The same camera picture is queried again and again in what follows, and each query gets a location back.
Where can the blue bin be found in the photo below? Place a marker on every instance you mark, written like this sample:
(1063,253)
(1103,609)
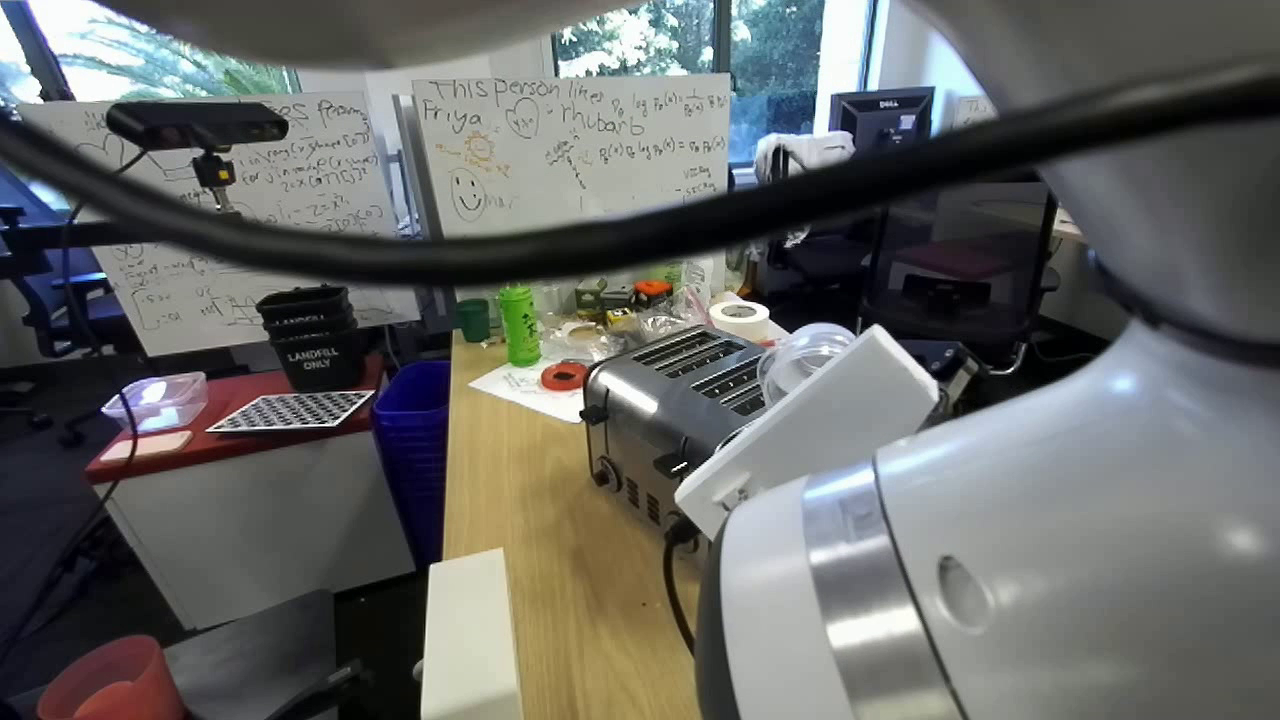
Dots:
(414,449)

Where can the whiteboard with writing right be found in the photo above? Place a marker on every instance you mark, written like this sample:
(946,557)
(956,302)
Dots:
(534,153)

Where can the red round stool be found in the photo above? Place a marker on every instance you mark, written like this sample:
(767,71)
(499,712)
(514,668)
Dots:
(112,680)

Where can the green plastic bottle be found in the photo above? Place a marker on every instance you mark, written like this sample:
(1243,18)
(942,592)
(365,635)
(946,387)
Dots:
(519,320)

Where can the white paper sheet with drawing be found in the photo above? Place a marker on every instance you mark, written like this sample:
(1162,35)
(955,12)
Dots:
(521,387)

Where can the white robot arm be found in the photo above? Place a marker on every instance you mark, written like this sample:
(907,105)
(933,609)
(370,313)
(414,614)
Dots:
(1094,549)

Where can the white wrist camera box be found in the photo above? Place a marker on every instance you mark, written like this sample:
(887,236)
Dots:
(855,404)

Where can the black stereo camera on mount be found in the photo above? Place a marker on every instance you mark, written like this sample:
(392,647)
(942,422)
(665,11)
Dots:
(194,124)

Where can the checkerboard calibration board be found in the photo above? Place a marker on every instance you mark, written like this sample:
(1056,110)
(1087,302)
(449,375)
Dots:
(294,412)

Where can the white tape roll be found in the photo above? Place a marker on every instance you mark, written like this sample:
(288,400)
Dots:
(740,316)

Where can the clear plastic container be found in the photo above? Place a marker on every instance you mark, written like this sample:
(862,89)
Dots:
(156,400)

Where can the black stacked containers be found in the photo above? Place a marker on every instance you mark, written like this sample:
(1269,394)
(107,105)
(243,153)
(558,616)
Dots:
(313,338)

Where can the small clear plastic bowl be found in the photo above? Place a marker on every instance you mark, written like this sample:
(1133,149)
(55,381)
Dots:
(801,355)

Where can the white rectangular box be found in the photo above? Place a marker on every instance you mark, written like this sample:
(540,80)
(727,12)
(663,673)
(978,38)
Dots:
(470,641)

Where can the black silver four-slot toaster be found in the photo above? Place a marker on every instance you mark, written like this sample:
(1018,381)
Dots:
(663,409)

